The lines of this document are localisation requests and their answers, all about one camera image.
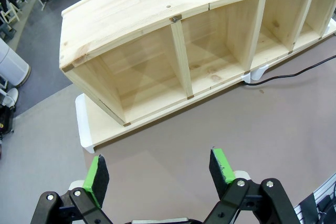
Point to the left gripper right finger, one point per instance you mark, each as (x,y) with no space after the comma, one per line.
(220,171)

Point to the white wooden step stool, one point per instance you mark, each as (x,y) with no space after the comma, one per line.
(11,15)

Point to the white cylindrical air purifier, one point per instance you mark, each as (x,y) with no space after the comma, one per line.
(10,64)

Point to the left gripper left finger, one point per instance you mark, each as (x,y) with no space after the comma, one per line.
(95,179)

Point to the white round office chair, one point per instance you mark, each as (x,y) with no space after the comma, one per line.
(8,98)

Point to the pine wooden compartment shelf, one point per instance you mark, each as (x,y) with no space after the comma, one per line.
(131,11)

